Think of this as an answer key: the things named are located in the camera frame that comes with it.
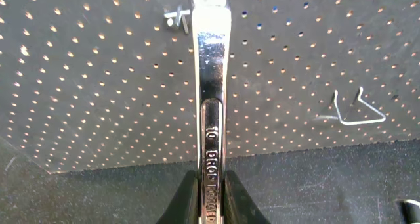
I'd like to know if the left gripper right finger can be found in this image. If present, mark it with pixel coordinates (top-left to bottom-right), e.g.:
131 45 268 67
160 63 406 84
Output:
223 169 272 224

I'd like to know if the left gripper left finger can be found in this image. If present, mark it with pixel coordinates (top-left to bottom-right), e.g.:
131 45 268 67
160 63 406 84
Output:
155 169 200 224

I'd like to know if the wrench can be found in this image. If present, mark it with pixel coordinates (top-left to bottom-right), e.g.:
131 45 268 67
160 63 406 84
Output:
187 0 232 224

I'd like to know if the black pegboard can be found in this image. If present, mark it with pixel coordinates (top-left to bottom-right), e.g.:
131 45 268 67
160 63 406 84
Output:
0 0 420 175

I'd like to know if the metal hook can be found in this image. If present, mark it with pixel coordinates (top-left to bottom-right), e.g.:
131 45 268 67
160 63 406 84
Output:
163 5 192 35
333 86 387 127

